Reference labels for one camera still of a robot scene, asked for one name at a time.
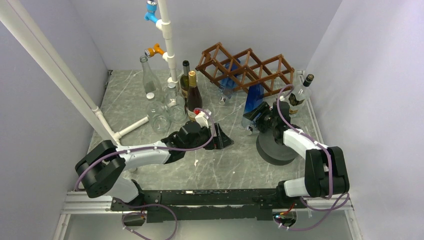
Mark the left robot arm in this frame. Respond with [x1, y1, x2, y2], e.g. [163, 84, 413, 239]
[75, 121, 234, 210]

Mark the clear bottle dark label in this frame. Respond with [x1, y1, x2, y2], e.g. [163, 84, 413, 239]
[139, 55, 165, 103]

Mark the large clear bottle white stopper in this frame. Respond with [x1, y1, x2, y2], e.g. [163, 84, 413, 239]
[165, 82, 187, 123]

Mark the orange tap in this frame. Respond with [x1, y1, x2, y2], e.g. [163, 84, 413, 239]
[144, 43, 165, 58]

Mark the brown bottle gold foil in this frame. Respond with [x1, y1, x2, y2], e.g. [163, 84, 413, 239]
[187, 70, 203, 122]

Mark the blue bottle silver cap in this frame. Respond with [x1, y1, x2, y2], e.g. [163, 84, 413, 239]
[219, 63, 240, 105]

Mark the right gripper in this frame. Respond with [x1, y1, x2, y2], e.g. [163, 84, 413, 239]
[243, 101, 277, 133]

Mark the white pvc pipe stand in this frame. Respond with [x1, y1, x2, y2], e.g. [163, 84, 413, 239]
[112, 0, 183, 142]

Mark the clear square bottle black cap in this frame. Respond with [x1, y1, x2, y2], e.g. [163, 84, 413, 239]
[284, 74, 315, 117]

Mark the white diagonal frame pipe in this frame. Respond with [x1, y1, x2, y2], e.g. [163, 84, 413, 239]
[0, 0, 120, 145]

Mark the clear glass jar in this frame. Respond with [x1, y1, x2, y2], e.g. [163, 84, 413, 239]
[146, 100, 171, 133]

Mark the blue tap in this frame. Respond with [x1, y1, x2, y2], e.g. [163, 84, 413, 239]
[144, 0, 162, 24]

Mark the brown wooden wine rack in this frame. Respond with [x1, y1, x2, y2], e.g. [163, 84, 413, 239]
[195, 42, 295, 97]

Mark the green bottle grey cap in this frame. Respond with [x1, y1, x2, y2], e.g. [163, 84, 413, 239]
[179, 60, 190, 100]

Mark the clear bottle chrome cap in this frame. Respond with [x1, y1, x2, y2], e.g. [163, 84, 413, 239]
[241, 83, 264, 134]

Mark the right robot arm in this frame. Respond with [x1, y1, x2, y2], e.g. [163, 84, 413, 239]
[243, 101, 350, 208]

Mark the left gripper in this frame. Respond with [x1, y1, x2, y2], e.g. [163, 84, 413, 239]
[184, 122, 234, 152]

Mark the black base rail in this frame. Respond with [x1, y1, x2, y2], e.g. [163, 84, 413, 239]
[110, 185, 305, 223]

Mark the small silver cap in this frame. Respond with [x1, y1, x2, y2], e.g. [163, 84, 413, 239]
[146, 92, 155, 100]

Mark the dark grey foam spool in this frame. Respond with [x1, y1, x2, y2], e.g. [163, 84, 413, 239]
[256, 130, 298, 166]

